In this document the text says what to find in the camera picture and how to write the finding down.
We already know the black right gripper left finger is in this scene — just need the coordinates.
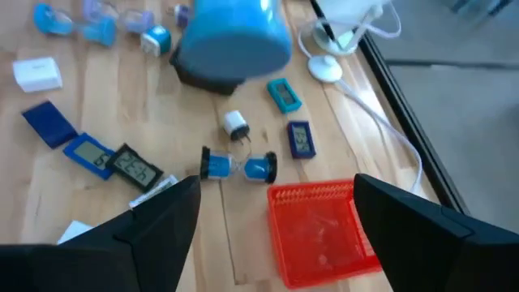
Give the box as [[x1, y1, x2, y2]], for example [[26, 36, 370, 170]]
[[0, 174, 202, 292]]

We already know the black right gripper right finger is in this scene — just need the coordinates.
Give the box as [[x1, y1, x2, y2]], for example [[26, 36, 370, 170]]
[[354, 173, 519, 292]]

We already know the white digital thermometer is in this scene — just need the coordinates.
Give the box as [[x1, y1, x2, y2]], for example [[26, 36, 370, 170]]
[[128, 174, 180, 210]]

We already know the black capped blue hourglass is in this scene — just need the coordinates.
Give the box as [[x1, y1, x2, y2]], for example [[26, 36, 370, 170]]
[[199, 145, 279, 185]]

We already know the small white plug charger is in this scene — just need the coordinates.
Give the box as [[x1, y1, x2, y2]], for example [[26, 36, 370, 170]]
[[222, 109, 252, 146]]

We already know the dark blue digital thermometer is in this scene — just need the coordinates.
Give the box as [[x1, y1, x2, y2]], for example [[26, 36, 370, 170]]
[[20, 100, 79, 150], [286, 120, 317, 160]]

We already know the teal and white charger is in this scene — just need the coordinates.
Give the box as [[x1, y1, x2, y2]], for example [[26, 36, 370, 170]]
[[139, 24, 173, 58]]

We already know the blue plastic basket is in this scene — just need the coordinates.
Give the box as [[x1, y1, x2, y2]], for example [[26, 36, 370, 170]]
[[177, 0, 294, 82]]

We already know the purple plug charger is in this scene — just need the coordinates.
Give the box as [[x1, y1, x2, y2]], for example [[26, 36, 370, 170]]
[[168, 2, 191, 30]]

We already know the white cube charger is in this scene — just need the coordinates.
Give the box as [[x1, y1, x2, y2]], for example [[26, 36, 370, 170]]
[[11, 56, 64, 94], [56, 220, 97, 246]]

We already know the red plastic basket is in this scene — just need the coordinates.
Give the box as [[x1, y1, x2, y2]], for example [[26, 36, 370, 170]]
[[266, 179, 384, 290]]

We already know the white cylindrical lamp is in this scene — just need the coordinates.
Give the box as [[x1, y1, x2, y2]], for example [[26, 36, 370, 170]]
[[311, 0, 402, 57]]

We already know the black aluminium table frame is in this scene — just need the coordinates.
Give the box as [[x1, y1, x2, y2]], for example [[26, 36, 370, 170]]
[[308, 0, 471, 216]]

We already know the white lamp cable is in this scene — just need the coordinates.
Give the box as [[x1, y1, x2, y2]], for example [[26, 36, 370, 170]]
[[297, 2, 425, 195]]

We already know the white round cable puck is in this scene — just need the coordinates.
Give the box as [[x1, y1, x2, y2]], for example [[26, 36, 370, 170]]
[[307, 54, 344, 84]]

